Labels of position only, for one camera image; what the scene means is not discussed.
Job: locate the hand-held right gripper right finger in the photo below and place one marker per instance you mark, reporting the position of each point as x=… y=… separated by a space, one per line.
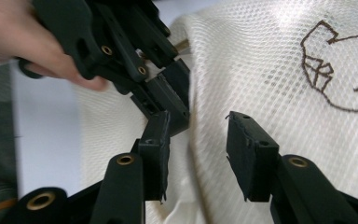
x=251 y=155

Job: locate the cream mesh laundry bag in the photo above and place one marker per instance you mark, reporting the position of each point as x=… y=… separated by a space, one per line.
x=261 y=77

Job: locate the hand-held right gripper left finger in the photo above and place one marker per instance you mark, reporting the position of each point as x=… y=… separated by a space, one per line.
x=155 y=155

